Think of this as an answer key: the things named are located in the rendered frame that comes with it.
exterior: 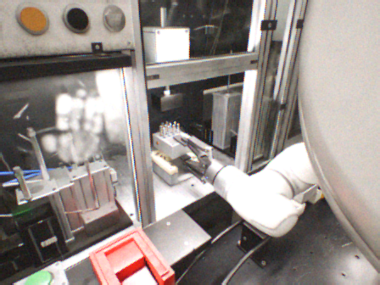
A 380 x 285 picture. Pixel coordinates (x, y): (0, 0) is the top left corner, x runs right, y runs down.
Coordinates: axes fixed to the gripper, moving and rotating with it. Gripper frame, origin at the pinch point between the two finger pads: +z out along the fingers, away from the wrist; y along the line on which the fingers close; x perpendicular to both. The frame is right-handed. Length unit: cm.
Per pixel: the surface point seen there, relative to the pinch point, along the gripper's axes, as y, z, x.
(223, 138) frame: -5.9, 3.3, -24.8
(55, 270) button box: 0.7, -22.4, 44.1
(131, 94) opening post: 25.9, -11.4, 22.0
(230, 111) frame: 5.6, 3.9, -27.3
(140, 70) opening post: 30.3, -11.1, 19.4
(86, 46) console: 35.5, -11.8, 29.2
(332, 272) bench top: -32, -50, -26
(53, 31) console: 38, -12, 34
